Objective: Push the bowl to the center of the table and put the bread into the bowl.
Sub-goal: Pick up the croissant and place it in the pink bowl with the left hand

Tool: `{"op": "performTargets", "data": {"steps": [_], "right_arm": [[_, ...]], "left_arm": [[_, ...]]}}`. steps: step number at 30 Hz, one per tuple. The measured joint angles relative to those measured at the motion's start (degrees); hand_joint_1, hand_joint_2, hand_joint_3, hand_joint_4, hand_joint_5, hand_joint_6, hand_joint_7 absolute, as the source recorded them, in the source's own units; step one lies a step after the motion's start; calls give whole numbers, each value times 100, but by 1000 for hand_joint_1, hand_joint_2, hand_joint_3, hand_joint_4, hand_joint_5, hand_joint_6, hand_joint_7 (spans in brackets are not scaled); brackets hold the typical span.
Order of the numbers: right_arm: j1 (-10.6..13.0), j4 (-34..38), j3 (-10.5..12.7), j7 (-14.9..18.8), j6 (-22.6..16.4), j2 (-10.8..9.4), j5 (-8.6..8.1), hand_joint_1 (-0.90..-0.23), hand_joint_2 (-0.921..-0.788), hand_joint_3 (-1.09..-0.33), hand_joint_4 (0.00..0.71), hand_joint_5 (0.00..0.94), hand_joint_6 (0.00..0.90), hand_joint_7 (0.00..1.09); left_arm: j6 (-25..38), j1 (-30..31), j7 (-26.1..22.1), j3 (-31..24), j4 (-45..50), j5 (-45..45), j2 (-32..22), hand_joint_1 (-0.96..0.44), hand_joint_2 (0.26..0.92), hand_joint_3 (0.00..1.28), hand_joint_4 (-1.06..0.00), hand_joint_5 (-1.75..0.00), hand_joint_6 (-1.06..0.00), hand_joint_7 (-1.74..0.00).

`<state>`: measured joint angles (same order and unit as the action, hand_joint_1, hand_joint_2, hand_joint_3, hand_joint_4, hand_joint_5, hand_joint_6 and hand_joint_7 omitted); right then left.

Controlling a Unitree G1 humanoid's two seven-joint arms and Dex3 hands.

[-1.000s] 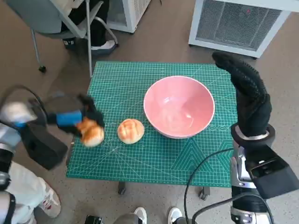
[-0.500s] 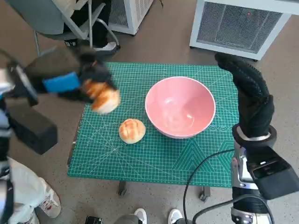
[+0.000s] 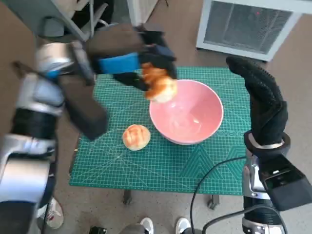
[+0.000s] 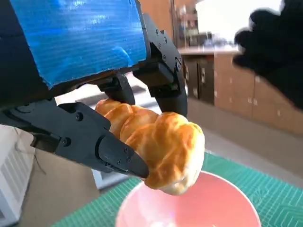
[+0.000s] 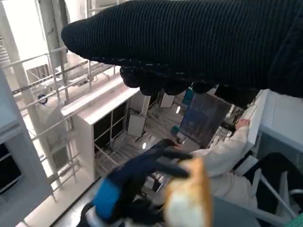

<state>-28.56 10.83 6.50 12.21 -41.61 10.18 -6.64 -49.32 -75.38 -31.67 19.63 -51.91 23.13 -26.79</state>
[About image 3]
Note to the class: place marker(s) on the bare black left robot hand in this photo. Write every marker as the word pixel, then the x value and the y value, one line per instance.
pixel 156 48

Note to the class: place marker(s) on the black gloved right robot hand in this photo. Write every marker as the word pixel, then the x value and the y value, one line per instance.
pixel 265 109

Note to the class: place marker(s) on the long toy bread loaf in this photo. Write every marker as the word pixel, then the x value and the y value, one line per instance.
pixel 161 87

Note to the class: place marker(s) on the pink bowl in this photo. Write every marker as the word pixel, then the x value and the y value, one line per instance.
pixel 195 104

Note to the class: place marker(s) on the round toy bread bun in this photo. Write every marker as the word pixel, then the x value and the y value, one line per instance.
pixel 136 137

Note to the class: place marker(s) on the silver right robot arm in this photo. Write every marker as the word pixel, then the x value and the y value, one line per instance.
pixel 251 175

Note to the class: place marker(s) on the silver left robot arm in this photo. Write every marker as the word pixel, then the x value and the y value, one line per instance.
pixel 24 158

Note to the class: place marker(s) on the small white mesh cabinet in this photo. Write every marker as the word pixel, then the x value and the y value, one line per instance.
pixel 141 9

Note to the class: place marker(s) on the seated person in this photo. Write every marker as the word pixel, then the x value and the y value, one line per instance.
pixel 102 12

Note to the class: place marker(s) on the large white mesh cabinet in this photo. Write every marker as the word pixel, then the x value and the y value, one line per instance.
pixel 243 24

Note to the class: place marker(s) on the table leg with caster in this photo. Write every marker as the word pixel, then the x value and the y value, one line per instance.
pixel 212 202
pixel 127 197

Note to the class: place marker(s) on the green cutting mat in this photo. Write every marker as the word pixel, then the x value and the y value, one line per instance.
pixel 146 165

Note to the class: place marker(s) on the grey office chair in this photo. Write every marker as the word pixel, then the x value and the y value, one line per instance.
pixel 36 14

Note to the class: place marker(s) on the white shoe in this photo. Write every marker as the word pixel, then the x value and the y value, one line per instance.
pixel 182 225
pixel 147 225

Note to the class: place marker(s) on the small black device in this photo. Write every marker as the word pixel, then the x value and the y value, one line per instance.
pixel 97 230

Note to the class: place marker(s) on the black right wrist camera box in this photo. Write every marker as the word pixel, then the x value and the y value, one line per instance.
pixel 285 190

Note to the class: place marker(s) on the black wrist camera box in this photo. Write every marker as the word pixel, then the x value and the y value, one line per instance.
pixel 285 190
pixel 85 114

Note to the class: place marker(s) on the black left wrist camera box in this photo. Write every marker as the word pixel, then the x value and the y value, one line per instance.
pixel 85 114

